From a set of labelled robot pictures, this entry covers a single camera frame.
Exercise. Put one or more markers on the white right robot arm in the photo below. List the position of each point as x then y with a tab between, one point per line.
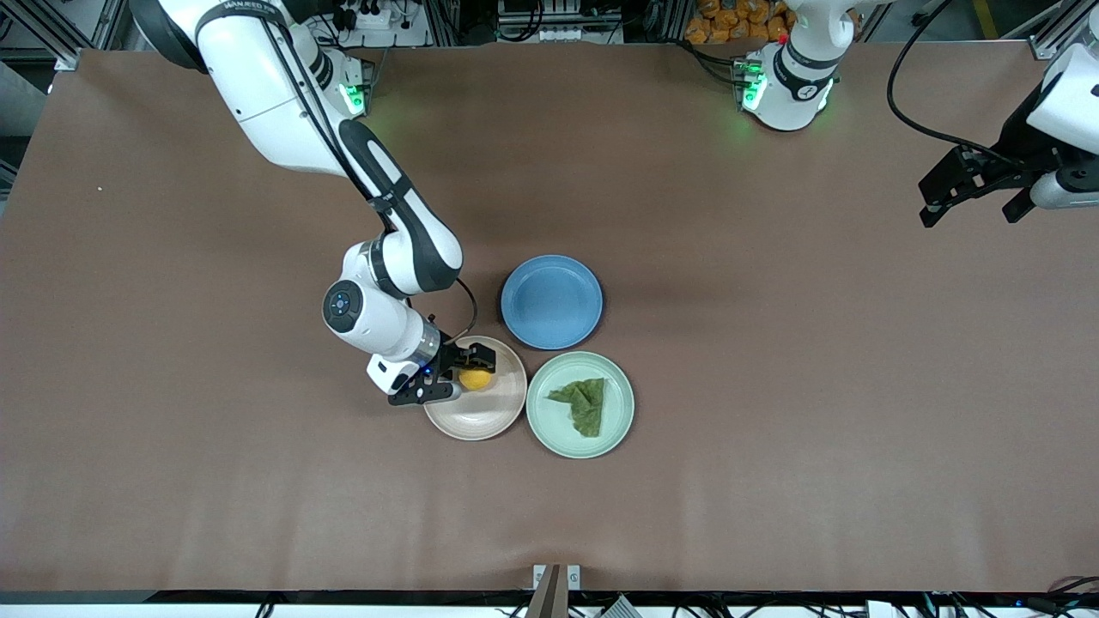
258	86

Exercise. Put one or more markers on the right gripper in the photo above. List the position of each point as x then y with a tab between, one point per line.
450	357

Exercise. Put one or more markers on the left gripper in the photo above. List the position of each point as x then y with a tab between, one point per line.
1010	160

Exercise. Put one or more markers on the green plate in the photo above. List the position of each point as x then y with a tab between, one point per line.
549	427

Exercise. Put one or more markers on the yellow lemon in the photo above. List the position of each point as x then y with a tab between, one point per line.
475	380

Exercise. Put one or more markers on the green lettuce leaf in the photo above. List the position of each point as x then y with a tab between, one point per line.
588	408

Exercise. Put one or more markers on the aluminium frame profile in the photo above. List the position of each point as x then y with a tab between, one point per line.
1052	43
77	34

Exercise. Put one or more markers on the white power strip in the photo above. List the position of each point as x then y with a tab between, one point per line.
378	21

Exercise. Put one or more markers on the pink plate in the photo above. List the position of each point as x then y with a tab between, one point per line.
481	416

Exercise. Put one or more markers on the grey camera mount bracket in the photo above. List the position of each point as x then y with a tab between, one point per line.
554	596

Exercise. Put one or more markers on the blue plate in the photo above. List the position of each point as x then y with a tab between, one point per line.
551	302

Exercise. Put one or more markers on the brown table cover sheet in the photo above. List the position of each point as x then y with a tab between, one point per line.
549	515

